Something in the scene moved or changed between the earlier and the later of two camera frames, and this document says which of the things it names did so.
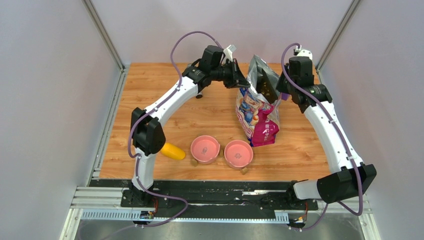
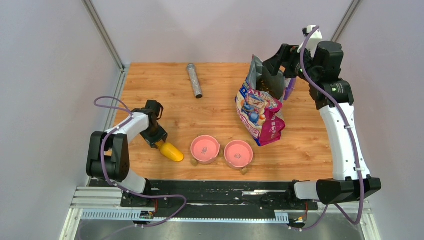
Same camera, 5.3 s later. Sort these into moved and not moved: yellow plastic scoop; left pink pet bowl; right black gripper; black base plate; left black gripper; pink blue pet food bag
Moved: right black gripper; left black gripper
Not moved: black base plate; left pink pet bowl; yellow plastic scoop; pink blue pet food bag
